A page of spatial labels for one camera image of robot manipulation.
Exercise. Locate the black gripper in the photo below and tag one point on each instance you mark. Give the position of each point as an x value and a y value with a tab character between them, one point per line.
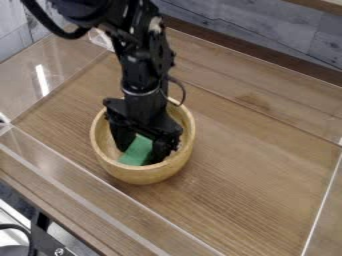
140	113

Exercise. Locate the green rectangular stick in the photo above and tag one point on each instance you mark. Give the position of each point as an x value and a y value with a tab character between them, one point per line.
137	153

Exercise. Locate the round wooden bowl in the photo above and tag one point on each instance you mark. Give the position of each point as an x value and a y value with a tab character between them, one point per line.
127	171

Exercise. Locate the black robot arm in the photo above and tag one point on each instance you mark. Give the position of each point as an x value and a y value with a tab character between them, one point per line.
133	25

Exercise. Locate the clear acrylic tray walls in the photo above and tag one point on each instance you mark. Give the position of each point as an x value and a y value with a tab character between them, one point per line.
259	192

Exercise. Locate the clear acrylic corner bracket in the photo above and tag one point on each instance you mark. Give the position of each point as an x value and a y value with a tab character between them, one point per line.
99	38

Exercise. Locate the black table leg frame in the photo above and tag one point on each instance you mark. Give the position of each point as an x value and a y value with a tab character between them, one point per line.
44	242

